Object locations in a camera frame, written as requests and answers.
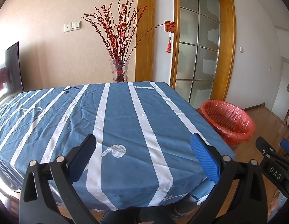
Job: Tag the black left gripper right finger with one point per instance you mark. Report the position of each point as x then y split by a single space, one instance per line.
249 203

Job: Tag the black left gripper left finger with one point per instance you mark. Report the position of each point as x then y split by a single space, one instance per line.
37 204

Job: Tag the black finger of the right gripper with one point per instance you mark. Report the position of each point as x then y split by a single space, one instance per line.
267 150

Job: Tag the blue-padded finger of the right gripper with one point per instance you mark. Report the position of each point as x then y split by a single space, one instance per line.
285 145

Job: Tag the pink basket with red liner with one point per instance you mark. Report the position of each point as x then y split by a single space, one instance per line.
232 123

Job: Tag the blue white striped tablecloth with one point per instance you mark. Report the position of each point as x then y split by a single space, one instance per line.
143 130

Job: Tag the frosted glass sliding door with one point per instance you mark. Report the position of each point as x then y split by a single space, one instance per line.
203 49

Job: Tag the red tassel ornament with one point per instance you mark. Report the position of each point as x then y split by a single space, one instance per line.
170 27

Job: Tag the glass vase with red branches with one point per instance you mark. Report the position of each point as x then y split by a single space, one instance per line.
117 34

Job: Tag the white wall socket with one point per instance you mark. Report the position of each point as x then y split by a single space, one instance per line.
67 27

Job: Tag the white wall switch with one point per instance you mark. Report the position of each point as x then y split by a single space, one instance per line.
75 25

